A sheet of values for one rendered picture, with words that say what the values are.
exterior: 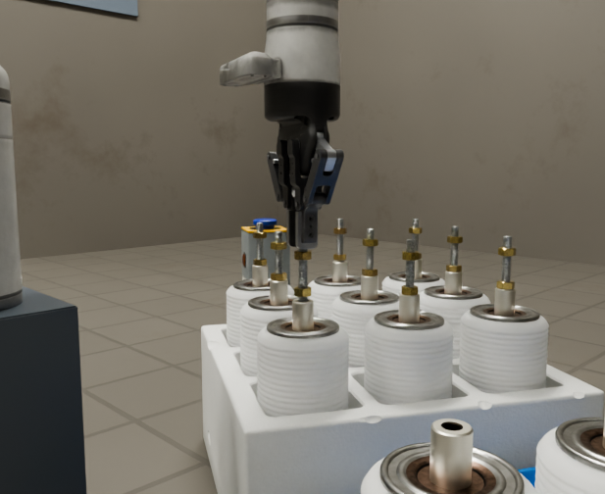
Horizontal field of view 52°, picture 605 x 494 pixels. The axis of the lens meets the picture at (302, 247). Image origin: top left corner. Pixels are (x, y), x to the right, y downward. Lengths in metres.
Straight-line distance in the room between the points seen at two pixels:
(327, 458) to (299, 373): 0.08
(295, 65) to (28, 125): 2.53
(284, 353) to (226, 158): 3.03
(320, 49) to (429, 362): 0.33
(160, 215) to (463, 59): 1.73
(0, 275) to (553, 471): 0.44
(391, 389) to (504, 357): 0.13
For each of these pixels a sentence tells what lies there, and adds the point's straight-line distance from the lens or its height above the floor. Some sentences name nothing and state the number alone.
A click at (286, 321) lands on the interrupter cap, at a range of 0.66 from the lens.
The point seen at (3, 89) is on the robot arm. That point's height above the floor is 0.48.
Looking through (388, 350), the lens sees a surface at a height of 0.23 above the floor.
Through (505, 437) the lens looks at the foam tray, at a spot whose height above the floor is 0.14.
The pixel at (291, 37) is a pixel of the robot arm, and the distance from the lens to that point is 0.60.
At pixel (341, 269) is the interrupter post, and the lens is 0.89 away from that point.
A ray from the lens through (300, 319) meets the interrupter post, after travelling 0.63.
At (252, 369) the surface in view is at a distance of 0.74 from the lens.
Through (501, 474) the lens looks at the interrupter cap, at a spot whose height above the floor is 0.25.
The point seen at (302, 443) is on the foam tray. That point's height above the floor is 0.16.
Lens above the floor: 0.42
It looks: 8 degrees down
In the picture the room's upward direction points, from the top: straight up
